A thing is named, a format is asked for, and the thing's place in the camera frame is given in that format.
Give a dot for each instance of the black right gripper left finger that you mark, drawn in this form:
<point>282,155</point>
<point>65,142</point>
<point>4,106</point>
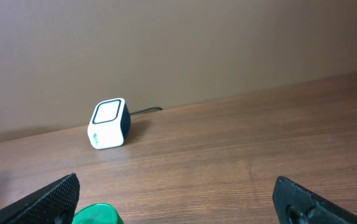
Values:
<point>54,203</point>

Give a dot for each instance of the green lid jar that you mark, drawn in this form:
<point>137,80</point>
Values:
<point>98,213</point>

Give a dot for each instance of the white barcode scanner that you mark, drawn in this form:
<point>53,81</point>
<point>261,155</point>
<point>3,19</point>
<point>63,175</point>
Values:
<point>109,124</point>

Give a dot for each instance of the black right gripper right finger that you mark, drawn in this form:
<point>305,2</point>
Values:
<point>294,204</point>

